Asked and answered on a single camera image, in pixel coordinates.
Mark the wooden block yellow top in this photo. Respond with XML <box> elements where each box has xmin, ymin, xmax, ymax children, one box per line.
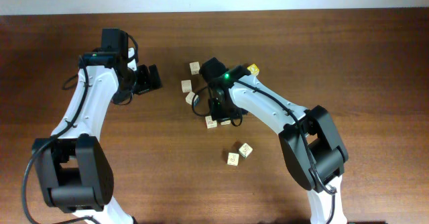
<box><xmin>221</xmin><ymin>120</ymin><xmax>231</xmax><ymax>125</ymax></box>

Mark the wooden block green R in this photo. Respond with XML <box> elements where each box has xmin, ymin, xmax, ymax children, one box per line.
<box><xmin>205</xmin><ymin>115</ymin><xmax>218</xmax><ymax>129</ymax></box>

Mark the wooden block red I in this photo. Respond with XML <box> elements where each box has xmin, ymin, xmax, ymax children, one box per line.
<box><xmin>239</xmin><ymin>143</ymin><xmax>253</xmax><ymax>158</ymax></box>

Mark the wooden block letter J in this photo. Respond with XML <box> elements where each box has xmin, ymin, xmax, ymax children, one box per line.
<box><xmin>227</xmin><ymin>152</ymin><xmax>240</xmax><ymax>166</ymax></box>

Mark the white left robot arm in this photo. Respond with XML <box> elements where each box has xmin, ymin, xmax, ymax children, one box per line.
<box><xmin>21</xmin><ymin>28</ymin><xmax>162</xmax><ymax>223</ymax></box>

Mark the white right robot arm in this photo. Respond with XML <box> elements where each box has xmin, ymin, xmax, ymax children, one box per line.
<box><xmin>199</xmin><ymin>58</ymin><xmax>349</xmax><ymax>223</ymax></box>

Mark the wooden block blue L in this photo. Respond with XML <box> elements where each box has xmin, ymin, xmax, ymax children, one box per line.
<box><xmin>186</xmin><ymin>92</ymin><xmax>199</xmax><ymax>106</ymax></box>

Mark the wooden block red Y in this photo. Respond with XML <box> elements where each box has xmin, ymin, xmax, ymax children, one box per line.
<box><xmin>181</xmin><ymin>80</ymin><xmax>192</xmax><ymax>93</ymax></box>

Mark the wooden block red E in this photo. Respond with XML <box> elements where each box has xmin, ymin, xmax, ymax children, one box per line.
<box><xmin>189</xmin><ymin>62</ymin><xmax>200</xmax><ymax>75</ymax></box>

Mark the wooden block yellow O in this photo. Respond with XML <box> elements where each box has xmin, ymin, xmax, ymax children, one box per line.
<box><xmin>247</xmin><ymin>64</ymin><xmax>259</xmax><ymax>76</ymax></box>

